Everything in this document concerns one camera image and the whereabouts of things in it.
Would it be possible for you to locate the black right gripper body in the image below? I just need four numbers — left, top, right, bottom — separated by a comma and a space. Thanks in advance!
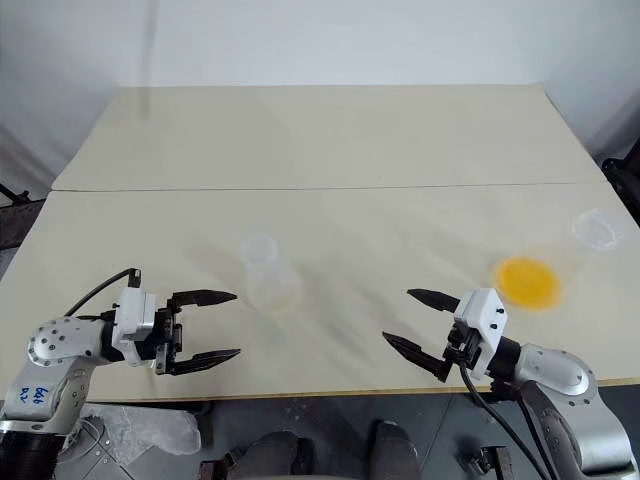
442, 319, 484, 371

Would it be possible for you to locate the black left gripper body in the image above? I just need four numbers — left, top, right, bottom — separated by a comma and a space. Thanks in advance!
151, 298, 185, 376

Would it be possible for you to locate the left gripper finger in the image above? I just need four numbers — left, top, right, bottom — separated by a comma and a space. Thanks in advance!
165, 348, 243, 377
168, 288, 239, 314

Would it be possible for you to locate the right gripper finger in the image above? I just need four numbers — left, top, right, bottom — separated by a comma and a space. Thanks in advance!
406, 287, 461, 316
381, 329, 451, 385

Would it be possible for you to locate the large clear flask orange liquid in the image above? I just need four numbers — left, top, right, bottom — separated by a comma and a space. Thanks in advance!
491, 208, 629, 315

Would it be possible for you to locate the crumpled clear plastic bag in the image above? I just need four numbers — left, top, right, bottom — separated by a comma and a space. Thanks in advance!
78, 402, 202, 457

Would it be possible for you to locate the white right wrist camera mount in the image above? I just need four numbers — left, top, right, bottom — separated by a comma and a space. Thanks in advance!
451, 287, 512, 379

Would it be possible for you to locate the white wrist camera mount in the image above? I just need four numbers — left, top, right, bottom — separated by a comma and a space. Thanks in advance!
451, 287, 512, 379
110, 285, 162, 367

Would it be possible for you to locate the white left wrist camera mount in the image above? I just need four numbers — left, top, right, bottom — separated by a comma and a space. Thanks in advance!
110, 285, 162, 367

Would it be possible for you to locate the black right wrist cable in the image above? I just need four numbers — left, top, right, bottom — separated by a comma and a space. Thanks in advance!
458, 359, 559, 480

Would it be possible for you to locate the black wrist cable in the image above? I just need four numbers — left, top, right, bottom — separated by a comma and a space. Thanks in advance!
63, 267, 143, 319
458, 359, 559, 480

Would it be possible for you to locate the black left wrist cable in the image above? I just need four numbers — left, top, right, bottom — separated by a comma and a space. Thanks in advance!
63, 267, 143, 319

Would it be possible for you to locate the dark brown floor bracket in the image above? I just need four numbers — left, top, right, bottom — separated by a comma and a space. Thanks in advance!
462, 442, 512, 479

